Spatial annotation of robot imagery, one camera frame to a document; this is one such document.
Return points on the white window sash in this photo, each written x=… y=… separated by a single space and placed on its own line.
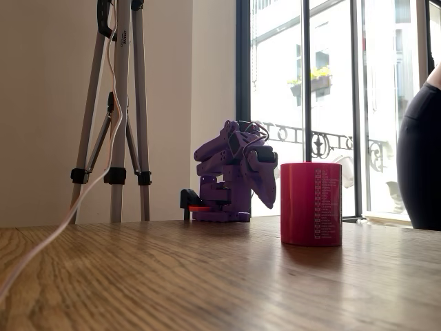
x=418 y=51

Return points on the red cup with white print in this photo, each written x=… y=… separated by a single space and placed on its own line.
x=299 y=207

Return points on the white plastic cup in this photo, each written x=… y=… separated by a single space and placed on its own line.
x=346 y=169

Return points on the flower box with yellow flowers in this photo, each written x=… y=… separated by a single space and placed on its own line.
x=320 y=82

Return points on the black window frame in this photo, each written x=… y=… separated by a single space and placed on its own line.
x=243 y=69

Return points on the person's torso in black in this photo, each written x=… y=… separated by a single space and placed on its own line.
x=423 y=165

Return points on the purple robot arm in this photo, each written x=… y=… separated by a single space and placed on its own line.
x=220 y=193

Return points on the wrought iron balcony railing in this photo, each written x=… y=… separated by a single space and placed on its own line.
x=320 y=145

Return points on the grey camera tripod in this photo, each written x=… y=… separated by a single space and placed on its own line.
x=120 y=103

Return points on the black and orange table clamp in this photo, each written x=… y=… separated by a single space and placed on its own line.
x=187 y=198

